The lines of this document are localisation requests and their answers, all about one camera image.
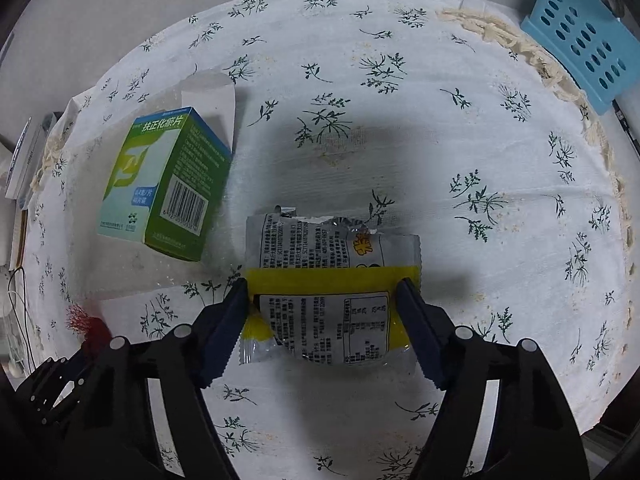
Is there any black cable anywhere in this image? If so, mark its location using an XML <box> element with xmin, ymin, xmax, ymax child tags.
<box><xmin>6</xmin><ymin>265</ymin><xmax>39</xmax><ymax>367</ymax></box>

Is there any light blue plastic basket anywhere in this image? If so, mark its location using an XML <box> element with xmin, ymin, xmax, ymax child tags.
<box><xmin>520</xmin><ymin>0</ymin><xmax>640</xmax><ymax>116</ymax></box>

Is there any white floral fringed tablecloth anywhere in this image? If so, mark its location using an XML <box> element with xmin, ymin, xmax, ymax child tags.
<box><xmin>27</xmin><ymin>0</ymin><xmax>632</xmax><ymax>480</ymax></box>

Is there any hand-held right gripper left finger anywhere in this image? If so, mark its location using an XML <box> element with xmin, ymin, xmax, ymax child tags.
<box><xmin>65</xmin><ymin>277</ymin><xmax>251</xmax><ymax>480</ymax></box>

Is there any green and white medicine box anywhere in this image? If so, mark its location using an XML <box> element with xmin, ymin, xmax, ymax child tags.
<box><xmin>96</xmin><ymin>106</ymin><xmax>234</xmax><ymax>263</ymax></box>

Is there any yellow snack packet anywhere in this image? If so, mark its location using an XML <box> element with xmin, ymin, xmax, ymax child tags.
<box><xmin>239</xmin><ymin>205</ymin><xmax>424</xmax><ymax>377</ymax></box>

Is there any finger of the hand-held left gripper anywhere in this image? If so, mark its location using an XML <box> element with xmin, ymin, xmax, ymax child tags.
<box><xmin>16</xmin><ymin>354</ymin><xmax>105</xmax><ymax>429</ymax></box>

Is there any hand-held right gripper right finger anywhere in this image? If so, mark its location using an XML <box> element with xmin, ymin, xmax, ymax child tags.
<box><xmin>395</xmin><ymin>277</ymin><xmax>586</xmax><ymax>480</ymax></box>

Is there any clear plastic bag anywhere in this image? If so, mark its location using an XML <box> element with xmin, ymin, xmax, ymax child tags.
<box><xmin>82</xmin><ymin>72</ymin><xmax>251</xmax><ymax>308</ymax></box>

